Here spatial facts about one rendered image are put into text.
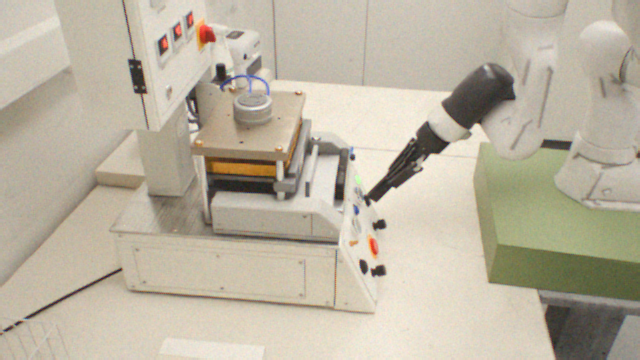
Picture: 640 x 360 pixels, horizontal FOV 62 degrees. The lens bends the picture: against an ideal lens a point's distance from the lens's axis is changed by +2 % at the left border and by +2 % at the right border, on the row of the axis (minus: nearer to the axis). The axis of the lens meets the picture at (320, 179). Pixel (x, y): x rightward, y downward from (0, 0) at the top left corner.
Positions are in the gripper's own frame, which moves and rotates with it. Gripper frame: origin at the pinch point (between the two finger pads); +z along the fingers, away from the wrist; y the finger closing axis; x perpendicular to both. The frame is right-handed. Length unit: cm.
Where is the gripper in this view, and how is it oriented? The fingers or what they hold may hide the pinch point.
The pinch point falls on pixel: (380, 189)
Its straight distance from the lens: 129.0
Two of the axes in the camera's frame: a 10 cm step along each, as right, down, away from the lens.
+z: -5.8, 6.4, 4.9
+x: 8.1, 5.4, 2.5
